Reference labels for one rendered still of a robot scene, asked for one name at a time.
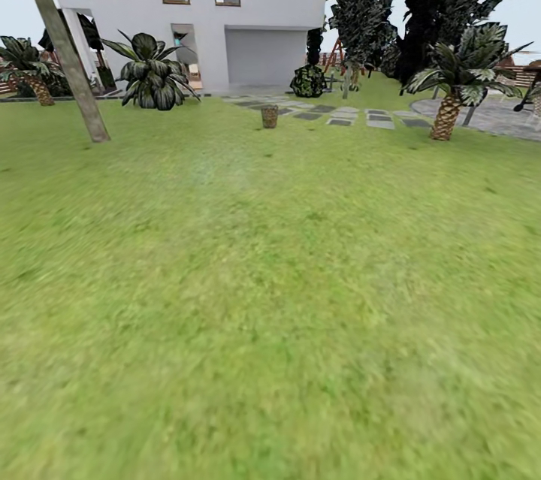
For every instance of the fixed window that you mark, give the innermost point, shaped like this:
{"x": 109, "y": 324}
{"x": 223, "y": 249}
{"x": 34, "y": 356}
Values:
{"x": 187, "y": 54}

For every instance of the wicker basket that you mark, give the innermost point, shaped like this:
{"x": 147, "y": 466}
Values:
{"x": 270, "y": 116}

